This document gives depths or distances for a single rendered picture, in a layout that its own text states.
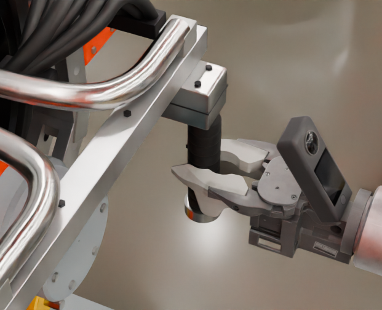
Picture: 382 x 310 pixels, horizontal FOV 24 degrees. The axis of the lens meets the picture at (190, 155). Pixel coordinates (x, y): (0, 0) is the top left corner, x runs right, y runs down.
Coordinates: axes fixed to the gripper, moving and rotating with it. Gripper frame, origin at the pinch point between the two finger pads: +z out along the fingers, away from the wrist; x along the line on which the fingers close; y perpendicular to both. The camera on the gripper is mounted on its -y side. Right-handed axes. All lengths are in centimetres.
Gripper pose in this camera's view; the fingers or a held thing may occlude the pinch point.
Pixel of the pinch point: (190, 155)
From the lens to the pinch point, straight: 99.1
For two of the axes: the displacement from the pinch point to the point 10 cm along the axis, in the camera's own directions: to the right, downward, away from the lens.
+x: 4.1, -6.5, 6.4
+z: -9.1, -2.9, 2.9
